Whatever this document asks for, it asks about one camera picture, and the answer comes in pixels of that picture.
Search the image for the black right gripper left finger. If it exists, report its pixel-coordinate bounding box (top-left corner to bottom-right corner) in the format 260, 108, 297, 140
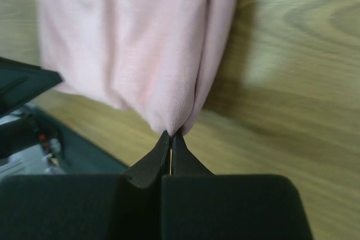
1, 132, 171, 239

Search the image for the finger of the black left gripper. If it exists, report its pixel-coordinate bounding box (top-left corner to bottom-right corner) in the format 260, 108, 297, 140
1, 57, 62, 116

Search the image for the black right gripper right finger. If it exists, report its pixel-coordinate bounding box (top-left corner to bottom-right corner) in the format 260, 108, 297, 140
161, 133, 313, 239

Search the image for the dusty pink graphic t-shirt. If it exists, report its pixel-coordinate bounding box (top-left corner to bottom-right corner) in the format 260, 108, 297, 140
37, 0, 237, 135

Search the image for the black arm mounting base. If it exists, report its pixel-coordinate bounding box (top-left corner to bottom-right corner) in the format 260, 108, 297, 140
1, 103, 128, 178

